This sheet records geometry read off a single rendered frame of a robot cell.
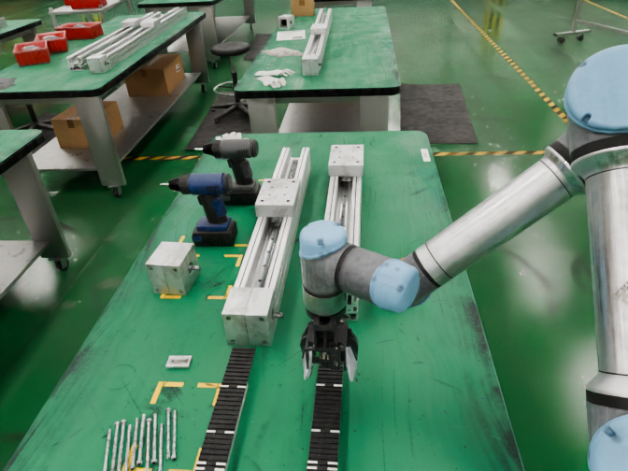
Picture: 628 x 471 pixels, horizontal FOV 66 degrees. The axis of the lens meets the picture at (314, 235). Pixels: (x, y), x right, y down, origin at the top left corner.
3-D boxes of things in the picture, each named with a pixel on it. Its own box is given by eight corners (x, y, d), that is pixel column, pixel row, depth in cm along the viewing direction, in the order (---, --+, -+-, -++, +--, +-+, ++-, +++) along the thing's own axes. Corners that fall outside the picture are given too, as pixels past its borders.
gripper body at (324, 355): (305, 372, 88) (300, 322, 81) (309, 336, 95) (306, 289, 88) (348, 373, 87) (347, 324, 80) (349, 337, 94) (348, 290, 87)
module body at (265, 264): (278, 318, 116) (274, 291, 111) (236, 317, 117) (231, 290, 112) (310, 168, 182) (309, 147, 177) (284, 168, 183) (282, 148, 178)
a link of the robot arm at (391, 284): (433, 271, 78) (373, 249, 83) (411, 264, 68) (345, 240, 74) (417, 317, 78) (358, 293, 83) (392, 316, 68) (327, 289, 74)
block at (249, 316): (281, 347, 109) (278, 315, 103) (227, 345, 110) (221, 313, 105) (287, 319, 116) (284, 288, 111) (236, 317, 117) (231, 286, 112)
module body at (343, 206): (357, 321, 114) (357, 292, 109) (315, 319, 115) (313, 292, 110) (362, 168, 180) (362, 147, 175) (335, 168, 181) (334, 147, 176)
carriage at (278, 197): (294, 225, 139) (292, 205, 135) (257, 224, 140) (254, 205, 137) (301, 197, 152) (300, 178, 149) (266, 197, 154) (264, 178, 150)
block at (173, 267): (195, 296, 124) (188, 266, 119) (153, 292, 126) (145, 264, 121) (208, 272, 133) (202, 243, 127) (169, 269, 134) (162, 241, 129)
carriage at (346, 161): (363, 183, 158) (363, 164, 154) (329, 183, 159) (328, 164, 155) (363, 162, 171) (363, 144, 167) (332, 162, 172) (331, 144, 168)
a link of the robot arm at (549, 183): (620, 100, 78) (381, 273, 94) (624, 69, 69) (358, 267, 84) (675, 152, 74) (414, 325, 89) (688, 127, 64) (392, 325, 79)
